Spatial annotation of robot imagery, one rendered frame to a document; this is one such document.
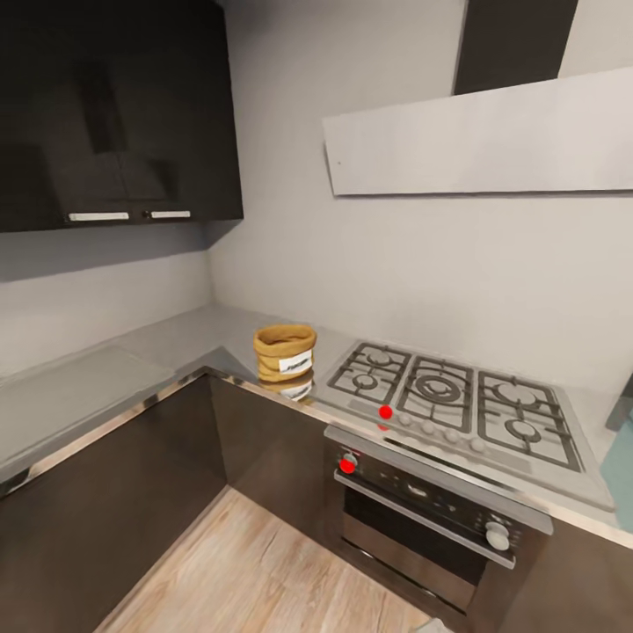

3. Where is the popcorn bag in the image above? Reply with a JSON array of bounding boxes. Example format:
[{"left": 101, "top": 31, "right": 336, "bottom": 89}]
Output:
[{"left": 253, "top": 324, "right": 317, "bottom": 383}]

